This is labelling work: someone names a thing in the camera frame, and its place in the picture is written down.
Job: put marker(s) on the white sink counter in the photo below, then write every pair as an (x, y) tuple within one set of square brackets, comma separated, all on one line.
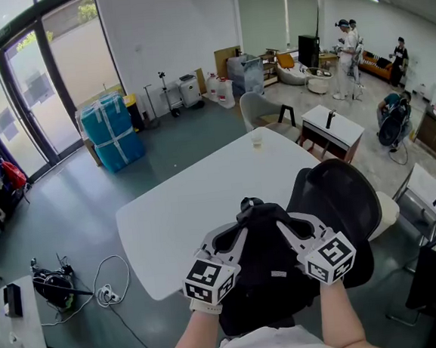
[(424, 189)]

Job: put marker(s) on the glass entrance door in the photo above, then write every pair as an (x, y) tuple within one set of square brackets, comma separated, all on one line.
[(32, 91)]

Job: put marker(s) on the black mesh office chair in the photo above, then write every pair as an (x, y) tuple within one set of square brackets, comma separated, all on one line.
[(341, 196)]

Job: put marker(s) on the person's right forearm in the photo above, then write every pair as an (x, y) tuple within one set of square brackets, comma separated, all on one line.
[(340, 310)]

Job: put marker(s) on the metal stand on wheels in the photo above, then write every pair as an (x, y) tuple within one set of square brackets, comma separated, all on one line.
[(167, 94)]

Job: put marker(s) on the white oval table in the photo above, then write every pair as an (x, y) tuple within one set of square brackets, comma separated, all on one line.
[(204, 193)]

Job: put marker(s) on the beige upholstered chair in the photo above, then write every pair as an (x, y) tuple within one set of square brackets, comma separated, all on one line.
[(258, 109)]

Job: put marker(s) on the red bag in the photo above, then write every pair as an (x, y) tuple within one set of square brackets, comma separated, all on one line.
[(14, 174)]

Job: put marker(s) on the dark wooden counter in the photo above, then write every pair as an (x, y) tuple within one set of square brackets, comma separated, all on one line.
[(432, 131)]

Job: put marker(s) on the white wheeled appliance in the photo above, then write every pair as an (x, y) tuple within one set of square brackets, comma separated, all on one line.
[(189, 90)]

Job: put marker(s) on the orange sofa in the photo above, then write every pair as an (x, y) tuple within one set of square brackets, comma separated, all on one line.
[(377, 66)]

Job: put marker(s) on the thin metal stand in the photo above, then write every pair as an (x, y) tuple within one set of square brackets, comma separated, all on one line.
[(152, 107)]

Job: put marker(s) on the dark baby stroller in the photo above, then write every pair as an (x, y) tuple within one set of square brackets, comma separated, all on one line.
[(394, 125)]

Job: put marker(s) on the black bin with yellow lid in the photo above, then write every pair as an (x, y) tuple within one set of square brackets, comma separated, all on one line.
[(135, 112)]

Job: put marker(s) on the white power strip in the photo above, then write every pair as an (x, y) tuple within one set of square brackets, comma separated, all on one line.
[(108, 294)]

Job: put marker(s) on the clear glass cup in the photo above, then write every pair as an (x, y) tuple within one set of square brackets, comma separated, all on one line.
[(257, 140)]

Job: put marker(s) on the round glass coffee table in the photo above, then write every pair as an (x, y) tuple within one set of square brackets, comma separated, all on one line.
[(319, 79)]

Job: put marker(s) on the black bag with green trim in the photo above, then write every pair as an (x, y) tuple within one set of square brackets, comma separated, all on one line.
[(53, 286)]

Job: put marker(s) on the flat cardboard sheet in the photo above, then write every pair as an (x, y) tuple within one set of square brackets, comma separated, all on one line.
[(227, 60)]

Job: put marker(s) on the white beanbag with orange cushion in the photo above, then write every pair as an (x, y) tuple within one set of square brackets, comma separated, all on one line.
[(290, 74)]

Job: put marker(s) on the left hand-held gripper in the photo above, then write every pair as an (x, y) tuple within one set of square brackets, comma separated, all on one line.
[(208, 280)]

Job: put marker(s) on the grey roller blinds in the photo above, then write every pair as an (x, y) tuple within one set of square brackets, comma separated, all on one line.
[(264, 14)]

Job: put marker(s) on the black tall cabinet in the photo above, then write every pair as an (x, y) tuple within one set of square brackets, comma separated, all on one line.
[(309, 51)]

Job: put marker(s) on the small white desk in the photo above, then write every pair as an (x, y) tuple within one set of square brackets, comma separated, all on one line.
[(332, 133)]

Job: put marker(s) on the black box on side table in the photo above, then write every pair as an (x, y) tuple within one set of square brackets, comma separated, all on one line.
[(13, 301)]

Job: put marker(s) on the wooden shelf unit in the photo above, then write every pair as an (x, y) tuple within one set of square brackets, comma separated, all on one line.
[(269, 68)]

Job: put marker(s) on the grey wrapped crate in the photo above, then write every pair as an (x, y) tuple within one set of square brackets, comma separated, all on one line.
[(245, 74)]

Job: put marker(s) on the cream round stool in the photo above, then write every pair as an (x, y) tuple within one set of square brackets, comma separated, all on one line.
[(388, 211)]

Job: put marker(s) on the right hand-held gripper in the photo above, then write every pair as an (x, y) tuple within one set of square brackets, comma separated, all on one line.
[(331, 258)]

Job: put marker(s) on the brown cardboard box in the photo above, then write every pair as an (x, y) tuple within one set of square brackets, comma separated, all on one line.
[(92, 154)]

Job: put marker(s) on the large water jug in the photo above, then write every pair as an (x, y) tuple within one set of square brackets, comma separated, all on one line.
[(213, 88), (226, 93)]

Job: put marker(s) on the small white side table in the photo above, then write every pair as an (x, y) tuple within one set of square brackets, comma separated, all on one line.
[(24, 338)]

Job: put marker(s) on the black garment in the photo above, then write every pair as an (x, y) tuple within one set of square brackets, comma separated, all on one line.
[(267, 256)]

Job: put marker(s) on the person's left forearm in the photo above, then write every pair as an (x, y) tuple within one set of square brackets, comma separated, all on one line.
[(195, 342)]

